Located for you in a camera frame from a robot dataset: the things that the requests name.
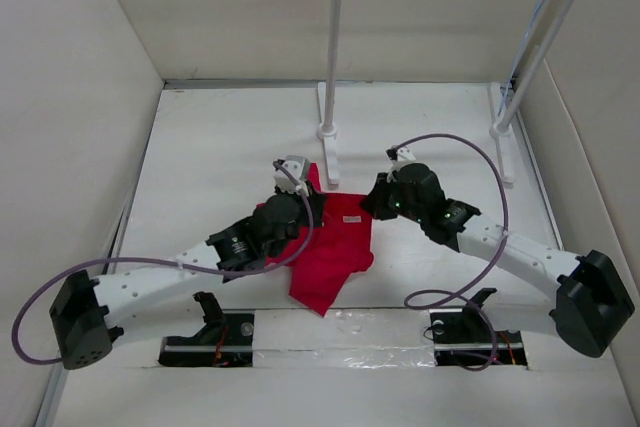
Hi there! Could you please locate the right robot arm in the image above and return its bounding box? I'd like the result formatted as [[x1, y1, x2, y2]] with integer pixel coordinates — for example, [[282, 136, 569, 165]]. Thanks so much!
[[361, 162, 635, 358]]

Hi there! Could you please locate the white clothes rack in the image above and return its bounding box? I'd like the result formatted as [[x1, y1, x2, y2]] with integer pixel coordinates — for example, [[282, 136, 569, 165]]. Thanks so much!
[[317, 0, 575, 188]]

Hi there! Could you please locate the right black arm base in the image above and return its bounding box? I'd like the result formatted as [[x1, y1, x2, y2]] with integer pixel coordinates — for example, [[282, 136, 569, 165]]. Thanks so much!
[[423, 305, 528, 370]]

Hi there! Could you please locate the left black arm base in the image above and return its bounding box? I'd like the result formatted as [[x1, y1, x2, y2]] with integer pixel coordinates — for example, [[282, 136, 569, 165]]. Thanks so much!
[[158, 292, 255, 368]]

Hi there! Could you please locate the red t shirt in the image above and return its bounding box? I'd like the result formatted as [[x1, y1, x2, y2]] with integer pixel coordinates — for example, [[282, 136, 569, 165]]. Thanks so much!
[[266, 164, 374, 317]]

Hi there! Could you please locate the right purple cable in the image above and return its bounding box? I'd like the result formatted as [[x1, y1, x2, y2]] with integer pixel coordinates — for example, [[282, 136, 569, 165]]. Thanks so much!
[[403, 134, 511, 372]]

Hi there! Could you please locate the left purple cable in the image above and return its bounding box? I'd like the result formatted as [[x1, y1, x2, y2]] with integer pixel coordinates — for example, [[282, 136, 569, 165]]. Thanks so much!
[[10, 159, 316, 366]]

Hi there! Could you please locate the blue wire hanger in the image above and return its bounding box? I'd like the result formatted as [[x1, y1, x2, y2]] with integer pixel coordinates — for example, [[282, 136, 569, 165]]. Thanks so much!
[[497, 0, 548, 118]]

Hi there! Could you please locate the purple cable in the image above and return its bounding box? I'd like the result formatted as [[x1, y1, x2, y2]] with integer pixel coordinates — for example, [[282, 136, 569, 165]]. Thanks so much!
[[403, 134, 511, 372], [10, 159, 316, 366]]

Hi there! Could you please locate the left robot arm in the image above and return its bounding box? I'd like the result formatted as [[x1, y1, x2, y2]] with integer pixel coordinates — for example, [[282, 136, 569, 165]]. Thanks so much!
[[49, 184, 328, 370]]

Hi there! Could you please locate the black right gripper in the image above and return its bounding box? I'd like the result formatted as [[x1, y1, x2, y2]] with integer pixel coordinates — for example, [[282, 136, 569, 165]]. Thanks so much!
[[361, 170, 426, 223]]

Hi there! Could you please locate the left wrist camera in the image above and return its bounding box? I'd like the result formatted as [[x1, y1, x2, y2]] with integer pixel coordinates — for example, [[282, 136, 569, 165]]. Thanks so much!
[[274, 155, 311, 194]]

